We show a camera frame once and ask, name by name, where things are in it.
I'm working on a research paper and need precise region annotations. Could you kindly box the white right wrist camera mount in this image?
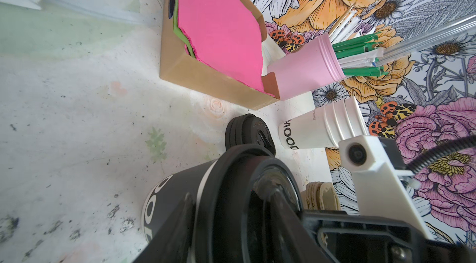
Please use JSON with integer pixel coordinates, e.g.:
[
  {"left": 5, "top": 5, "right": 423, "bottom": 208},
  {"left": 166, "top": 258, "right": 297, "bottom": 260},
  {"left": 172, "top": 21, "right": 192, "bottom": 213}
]
[{"left": 338, "top": 135, "right": 433, "bottom": 239}]

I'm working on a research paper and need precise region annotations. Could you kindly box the brown cardboard napkin tray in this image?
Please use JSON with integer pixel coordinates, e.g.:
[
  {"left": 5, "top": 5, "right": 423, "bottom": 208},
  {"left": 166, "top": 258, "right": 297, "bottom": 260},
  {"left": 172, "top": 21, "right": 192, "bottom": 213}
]
[{"left": 160, "top": 0, "right": 280, "bottom": 110}]

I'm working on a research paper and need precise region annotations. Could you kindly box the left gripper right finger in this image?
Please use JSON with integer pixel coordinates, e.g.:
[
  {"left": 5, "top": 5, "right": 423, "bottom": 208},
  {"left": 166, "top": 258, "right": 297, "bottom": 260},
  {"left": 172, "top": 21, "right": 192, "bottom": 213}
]
[{"left": 270, "top": 192, "right": 330, "bottom": 263}]

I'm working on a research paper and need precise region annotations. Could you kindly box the paper coffee cup black sleeve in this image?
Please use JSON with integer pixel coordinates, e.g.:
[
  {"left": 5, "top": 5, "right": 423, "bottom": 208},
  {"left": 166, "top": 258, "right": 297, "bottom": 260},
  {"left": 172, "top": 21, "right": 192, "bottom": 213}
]
[{"left": 141, "top": 160, "right": 216, "bottom": 243}]

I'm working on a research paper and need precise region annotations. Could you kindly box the brown pulp cup carrier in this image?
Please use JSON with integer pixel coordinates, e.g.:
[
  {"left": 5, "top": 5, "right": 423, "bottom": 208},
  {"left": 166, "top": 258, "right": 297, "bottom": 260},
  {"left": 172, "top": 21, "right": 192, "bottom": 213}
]
[{"left": 301, "top": 182, "right": 341, "bottom": 211}]

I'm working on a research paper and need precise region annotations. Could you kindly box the pink straw holder cup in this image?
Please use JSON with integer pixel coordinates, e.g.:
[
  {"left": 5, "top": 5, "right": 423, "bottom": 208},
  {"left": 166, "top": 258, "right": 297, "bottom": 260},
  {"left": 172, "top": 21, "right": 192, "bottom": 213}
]
[{"left": 267, "top": 33, "right": 345, "bottom": 101}]

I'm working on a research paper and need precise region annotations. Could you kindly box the pink napkin stack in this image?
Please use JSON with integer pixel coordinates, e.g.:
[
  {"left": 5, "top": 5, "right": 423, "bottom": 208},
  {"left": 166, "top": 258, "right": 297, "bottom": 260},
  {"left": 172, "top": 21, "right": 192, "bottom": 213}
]
[{"left": 167, "top": 0, "right": 265, "bottom": 93}]

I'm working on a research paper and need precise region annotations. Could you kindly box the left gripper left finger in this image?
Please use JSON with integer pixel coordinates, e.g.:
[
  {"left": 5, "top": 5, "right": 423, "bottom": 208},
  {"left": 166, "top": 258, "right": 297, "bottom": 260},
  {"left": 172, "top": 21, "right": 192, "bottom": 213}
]
[{"left": 134, "top": 193, "right": 195, "bottom": 263}]

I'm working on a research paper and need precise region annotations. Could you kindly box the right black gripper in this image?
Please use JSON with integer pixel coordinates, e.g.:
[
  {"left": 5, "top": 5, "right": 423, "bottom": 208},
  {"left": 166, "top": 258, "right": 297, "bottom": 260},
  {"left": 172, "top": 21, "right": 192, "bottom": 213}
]
[{"left": 301, "top": 210, "right": 476, "bottom": 263}]

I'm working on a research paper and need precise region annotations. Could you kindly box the black plastic cup lid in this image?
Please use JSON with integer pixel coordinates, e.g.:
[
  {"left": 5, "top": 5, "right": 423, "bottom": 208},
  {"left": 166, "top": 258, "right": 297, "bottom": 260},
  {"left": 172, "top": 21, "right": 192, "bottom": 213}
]
[{"left": 190, "top": 144, "right": 302, "bottom": 263}]

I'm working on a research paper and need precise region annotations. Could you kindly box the stack of white paper cups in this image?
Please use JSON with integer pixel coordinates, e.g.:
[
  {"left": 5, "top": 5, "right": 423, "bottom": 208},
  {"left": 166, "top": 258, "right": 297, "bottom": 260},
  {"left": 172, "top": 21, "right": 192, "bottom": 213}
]
[{"left": 278, "top": 97, "right": 369, "bottom": 150}]

